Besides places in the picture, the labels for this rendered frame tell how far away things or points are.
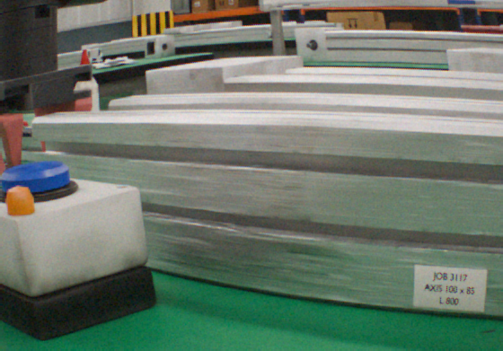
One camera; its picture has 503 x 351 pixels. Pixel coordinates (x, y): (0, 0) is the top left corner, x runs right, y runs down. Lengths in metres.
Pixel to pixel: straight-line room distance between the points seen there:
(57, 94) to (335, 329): 0.34
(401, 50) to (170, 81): 1.51
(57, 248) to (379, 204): 0.14
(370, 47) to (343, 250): 1.84
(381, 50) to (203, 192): 1.79
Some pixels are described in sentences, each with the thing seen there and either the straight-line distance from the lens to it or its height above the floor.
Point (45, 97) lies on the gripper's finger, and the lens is 0.62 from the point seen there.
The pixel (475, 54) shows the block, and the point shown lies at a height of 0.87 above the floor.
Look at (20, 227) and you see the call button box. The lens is 0.35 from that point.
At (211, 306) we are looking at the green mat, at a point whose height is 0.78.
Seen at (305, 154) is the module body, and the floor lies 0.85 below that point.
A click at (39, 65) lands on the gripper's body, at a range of 0.62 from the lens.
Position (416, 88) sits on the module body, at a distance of 0.57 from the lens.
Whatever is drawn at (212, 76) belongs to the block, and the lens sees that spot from 0.68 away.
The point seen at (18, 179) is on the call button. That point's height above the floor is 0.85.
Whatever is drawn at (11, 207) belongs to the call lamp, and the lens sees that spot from 0.36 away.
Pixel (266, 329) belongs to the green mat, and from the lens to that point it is 0.37.
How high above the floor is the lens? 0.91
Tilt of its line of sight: 9 degrees down
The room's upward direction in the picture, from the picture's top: 5 degrees counter-clockwise
